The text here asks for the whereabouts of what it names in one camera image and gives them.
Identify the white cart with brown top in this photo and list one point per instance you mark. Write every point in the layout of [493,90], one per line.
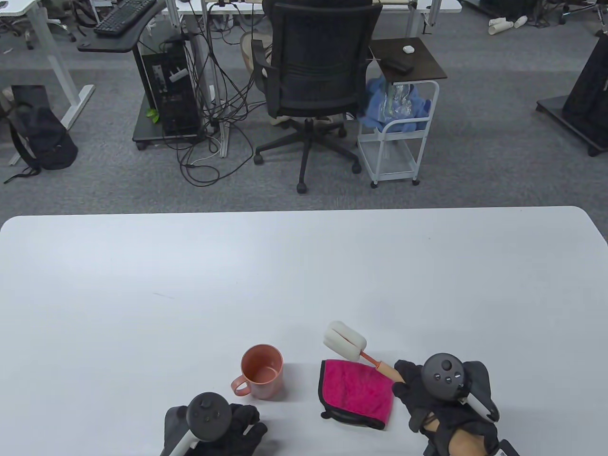
[403,147]

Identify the black left hand controller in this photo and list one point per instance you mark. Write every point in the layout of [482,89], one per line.
[208,415]

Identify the white power strip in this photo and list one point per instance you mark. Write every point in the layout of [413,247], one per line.
[224,140]

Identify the black hand controller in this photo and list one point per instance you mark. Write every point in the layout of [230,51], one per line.
[442,375]
[208,415]

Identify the magenta microfiber cloth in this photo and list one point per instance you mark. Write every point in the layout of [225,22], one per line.
[356,392]

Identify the person's right forearm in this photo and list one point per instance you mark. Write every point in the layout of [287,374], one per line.
[463,444]

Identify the person's left fingers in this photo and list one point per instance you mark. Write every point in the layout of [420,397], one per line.
[249,425]

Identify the black flat case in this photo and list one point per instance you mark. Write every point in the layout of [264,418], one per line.
[397,65]

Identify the black mesh office chair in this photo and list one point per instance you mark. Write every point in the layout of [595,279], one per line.
[316,66]

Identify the black stand on wheeled base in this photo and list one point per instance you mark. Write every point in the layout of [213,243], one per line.
[586,95]

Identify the clear plastic bag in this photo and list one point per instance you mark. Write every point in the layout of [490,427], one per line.
[401,97]

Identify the black right hand controller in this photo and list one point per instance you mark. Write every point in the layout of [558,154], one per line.
[442,375]

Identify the black keyboard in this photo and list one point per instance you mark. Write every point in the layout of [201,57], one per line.
[124,16]

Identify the black computer tower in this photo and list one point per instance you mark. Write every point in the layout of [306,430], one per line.
[171,90]

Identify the long white desk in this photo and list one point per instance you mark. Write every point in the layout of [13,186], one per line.
[418,5]

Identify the person's right hand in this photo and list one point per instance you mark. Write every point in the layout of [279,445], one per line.
[439,418]

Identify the blue cloth bundle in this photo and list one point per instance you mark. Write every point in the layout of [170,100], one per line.
[377,107]

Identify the person's left hand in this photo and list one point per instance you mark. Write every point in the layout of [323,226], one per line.
[237,434]

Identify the black rolling platform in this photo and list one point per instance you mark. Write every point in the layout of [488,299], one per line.
[142,133]

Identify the black backpack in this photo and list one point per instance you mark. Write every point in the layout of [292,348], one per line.
[40,137]

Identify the beige bag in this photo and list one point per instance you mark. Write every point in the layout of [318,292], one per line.
[247,52]

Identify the white desk with legs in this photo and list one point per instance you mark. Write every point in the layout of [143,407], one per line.
[71,90]

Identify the group of white paper cups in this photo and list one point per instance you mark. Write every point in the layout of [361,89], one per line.
[503,24]

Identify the person's right thumb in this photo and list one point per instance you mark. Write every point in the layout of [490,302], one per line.
[403,392]

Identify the black curved desk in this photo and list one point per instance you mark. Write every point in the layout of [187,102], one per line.
[109,45]

